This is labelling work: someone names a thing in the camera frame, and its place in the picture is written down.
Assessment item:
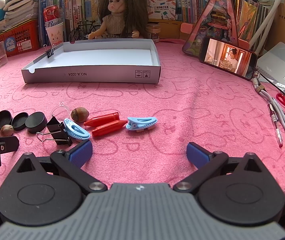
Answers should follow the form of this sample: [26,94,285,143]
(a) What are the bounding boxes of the red Budweiser can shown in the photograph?
[43,5,61,28]

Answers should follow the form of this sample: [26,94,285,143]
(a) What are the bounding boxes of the black round lid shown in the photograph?
[0,110,12,129]
[11,112,29,131]

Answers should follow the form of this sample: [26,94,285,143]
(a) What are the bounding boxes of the white paper cup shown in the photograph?
[46,23,63,47]

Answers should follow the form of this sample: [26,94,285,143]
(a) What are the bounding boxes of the black round tin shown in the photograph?
[25,112,48,134]

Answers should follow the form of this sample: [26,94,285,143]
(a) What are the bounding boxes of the black smartphone playing video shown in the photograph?
[199,37,257,80]

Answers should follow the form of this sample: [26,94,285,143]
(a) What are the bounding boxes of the small pink jar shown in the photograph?
[146,23,161,43]

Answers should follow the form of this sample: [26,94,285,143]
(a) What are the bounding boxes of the clear plastic dome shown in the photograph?
[50,102,71,121]

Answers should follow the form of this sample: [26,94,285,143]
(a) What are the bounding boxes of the white cardboard tray box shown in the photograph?
[22,38,161,84]

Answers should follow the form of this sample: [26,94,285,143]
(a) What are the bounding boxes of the small brown hazelnut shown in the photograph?
[0,125,14,137]

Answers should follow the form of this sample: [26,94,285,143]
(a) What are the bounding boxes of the stack of books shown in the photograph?
[3,0,39,29]

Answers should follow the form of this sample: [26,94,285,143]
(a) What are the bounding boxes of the red plastic basket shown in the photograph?
[0,19,40,57]

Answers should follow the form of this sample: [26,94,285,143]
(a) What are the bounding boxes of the large black binder clip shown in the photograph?
[36,116,73,146]

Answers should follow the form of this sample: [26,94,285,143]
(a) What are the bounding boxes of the blue hair clip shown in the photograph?
[63,118,91,140]
[126,117,158,132]

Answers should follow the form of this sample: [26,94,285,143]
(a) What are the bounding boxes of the pink triangular dollhouse box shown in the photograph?
[182,0,249,57]

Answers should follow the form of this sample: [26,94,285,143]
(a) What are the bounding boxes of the red scissors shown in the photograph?
[276,93,285,107]

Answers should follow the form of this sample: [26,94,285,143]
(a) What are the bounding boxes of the miniature black bicycle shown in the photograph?
[69,20,100,43]

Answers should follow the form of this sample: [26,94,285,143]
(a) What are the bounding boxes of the clear plastic folder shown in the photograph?
[257,42,285,91]

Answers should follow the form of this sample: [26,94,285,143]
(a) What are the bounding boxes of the pink bath towel mat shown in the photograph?
[0,42,285,192]

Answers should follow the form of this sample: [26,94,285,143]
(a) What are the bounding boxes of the binder clip on tray edge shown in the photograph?
[43,44,55,58]

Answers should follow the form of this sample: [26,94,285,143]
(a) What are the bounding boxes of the brown haired doll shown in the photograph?
[88,0,148,40]

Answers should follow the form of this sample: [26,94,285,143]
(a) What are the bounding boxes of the white pipe stand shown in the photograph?
[249,0,284,55]

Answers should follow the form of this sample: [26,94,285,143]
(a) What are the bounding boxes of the label sticker box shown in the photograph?
[147,0,176,21]

